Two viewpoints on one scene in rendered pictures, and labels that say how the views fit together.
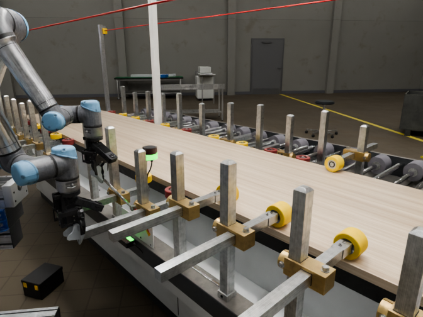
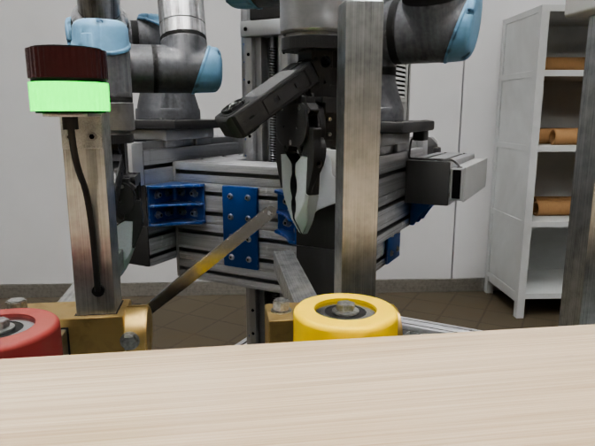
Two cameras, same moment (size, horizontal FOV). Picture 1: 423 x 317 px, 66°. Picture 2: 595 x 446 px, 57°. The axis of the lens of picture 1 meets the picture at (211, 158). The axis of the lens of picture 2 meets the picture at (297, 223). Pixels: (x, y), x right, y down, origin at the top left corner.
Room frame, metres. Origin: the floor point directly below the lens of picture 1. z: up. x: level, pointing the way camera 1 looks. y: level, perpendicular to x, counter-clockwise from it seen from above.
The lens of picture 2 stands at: (1.71, -0.01, 1.05)
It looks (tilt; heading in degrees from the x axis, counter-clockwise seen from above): 11 degrees down; 124
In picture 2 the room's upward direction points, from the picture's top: straight up
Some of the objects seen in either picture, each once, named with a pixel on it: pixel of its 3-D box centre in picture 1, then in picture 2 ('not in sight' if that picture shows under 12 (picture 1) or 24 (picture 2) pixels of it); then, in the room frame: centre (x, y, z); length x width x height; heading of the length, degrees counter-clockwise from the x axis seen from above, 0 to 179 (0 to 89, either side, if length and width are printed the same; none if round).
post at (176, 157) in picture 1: (179, 214); not in sight; (1.09, 0.12, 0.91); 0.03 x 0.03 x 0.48; 43
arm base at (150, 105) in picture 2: not in sight; (167, 97); (0.71, 0.90, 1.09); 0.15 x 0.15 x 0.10
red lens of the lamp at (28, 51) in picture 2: (150, 150); (67, 65); (1.31, 0.25, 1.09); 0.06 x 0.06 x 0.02
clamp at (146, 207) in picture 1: (146, 209); (76, 334); (1.26, 0.27, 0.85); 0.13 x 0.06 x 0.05; 43
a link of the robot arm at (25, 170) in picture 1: (31, 169); (115, 68); (0.97, 0.56, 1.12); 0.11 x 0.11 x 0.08; 53
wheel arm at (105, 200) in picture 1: (106, 200); (305, 311); (1.38, 0.48, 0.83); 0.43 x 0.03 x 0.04; 133
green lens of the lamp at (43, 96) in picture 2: (150, 155); (70, 96); (1.31, 0.25, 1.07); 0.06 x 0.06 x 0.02
